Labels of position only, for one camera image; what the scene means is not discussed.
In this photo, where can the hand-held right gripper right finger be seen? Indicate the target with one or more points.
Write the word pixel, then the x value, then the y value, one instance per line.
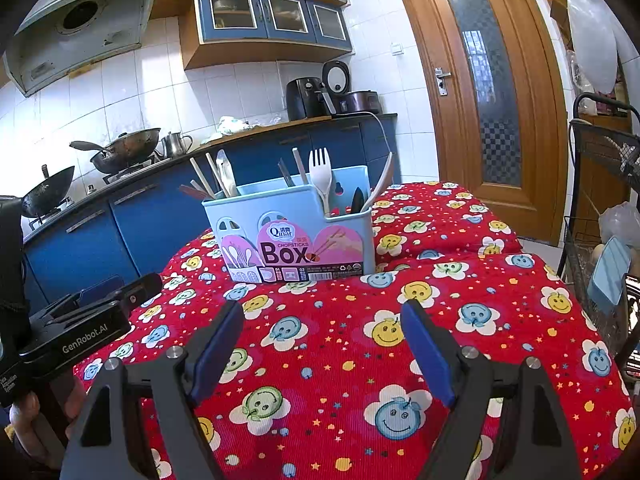
pixel 425 350

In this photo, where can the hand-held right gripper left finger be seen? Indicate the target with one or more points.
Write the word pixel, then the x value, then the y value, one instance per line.
pixel 215 355

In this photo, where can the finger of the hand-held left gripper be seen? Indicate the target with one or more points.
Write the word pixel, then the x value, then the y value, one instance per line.
pixel 142 290
pixel 97 290

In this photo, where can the wooden chopstick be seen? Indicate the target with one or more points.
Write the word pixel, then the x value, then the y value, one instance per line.
pixel 212 167
pixel 200 175

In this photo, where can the light blue utensil box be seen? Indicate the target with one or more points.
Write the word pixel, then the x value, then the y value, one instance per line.
pixel 250 205

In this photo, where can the white spatula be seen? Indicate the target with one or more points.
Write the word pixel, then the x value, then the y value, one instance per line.
pixel 227 175

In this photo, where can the black spoon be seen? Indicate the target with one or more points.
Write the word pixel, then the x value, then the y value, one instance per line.
pixel 359 202

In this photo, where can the beige plastic chopstick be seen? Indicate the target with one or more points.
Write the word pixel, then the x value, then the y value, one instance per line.
pixel 299 165

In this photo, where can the beige plastic fork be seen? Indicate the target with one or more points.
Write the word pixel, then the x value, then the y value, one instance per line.
pixel 320 170

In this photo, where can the person's left hand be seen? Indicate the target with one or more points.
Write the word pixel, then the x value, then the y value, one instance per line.
pixel 25 425

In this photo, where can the blue base cabinets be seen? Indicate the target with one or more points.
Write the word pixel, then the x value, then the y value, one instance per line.
pixel 140 220

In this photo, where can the red smiley-flower tablecloth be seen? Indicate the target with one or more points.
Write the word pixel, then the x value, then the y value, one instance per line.
pixel 350 360

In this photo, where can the small black wok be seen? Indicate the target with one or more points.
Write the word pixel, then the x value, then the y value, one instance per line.
pixel 47 192

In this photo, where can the gas stove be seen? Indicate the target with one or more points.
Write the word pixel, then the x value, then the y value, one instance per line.
pixel 127 172

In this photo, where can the large wok with ladle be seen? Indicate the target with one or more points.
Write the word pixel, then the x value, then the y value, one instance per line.
pixel 130 147

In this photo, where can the steel kettle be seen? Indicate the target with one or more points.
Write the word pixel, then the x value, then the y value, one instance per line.
pixel 175 146

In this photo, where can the white crumpled cloth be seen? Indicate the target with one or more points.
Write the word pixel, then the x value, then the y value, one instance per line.
pixel 232 125

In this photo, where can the light blue board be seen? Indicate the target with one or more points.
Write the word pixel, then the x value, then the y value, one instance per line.
pixel 607 275

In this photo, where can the black air fryer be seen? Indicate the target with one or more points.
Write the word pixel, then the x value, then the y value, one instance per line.
pixel 302 100

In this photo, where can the rice cooker with open lid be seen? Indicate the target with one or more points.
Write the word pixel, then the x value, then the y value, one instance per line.
pixel 362 102

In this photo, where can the grey range hood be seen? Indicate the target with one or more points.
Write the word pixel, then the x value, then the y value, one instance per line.
pixel 80 25

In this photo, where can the wooden door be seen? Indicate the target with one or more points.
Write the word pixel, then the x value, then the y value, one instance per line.
pixel 425 20

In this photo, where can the hanging white plastic bag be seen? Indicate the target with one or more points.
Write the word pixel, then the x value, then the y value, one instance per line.
pixel 592 35

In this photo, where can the blue glass-door wall cabinet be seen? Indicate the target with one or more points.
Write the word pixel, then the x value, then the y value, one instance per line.
pixel 235 10

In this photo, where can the white wall switch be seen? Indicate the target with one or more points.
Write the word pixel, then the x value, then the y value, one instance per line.
pixel 397 49

